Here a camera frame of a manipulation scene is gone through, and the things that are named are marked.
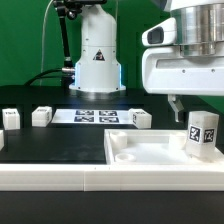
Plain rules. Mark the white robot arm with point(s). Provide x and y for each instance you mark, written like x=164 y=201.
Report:
x=184 y=54

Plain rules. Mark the white obstacle fence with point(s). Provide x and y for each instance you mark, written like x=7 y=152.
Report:
x=108 y=177

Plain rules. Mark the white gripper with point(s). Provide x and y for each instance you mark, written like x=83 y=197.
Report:
x=166 y=71

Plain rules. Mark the white square table top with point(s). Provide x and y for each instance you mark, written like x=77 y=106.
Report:
x=151 y=147

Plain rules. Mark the white paper with tags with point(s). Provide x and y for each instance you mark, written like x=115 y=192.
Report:
x=85 y=116

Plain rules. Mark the white block at left edge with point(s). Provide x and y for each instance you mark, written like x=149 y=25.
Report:
x=1 y=139

